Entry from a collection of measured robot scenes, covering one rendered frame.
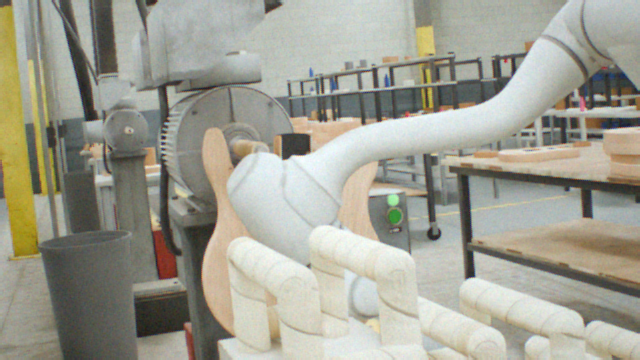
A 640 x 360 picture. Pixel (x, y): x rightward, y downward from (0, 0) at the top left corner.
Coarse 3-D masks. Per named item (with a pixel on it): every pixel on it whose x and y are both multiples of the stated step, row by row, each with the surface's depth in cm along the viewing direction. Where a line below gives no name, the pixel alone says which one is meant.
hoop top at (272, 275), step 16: (240, 240) 78; (240, 256) 74; (256, 256) 70; (272, 256) 68; (256, 272) 69; (272, 272) 65; (288, 272) 63; (304, 272) 63; (272, 288) 64; (288, 288) 62; (304, 288) 62
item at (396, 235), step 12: (372, 192) 181; (384, 192) 179; (396, 192) 178; (372, 204) 176; (384, 204) 177; (372, 216) 176; (384, 216) 177; (384, 228) 177; (396, 228) 178; (408, 228) 179; (384, 240) 177; (396, 240) 178; (408, 240) 179; (408, 252) 179
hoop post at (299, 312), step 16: (288, 304) 62; (304, 304) 62; (288, 320) 62; (304, 320) 62; (320, 320) 63; (288, 336) 63; (304, 336) 62; (320, 336) 63; (288, 352) 63; (304, 352) 62; (320, 352) 63
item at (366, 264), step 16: (320, 240) 79; (336, 240) 75; (352, 240) 73; (368, 240) 71; (320, 256) 80; (336, 256) 74; (352, 256) 71; (368, 256) 68; (384, 256) 65; (400, 256) 65; (368, 272) 68; (384, 272) 65; (400, 272) 65
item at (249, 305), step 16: (240, 272) 78; (240, 288) 78; (256, 288) 78; (240, 304) 78; (256, 304) 78; (240, 320) 79; (256, 320) 79; (240, 336) 79; (256, 336) 79; (240, 352) 79; (256, 352) 79
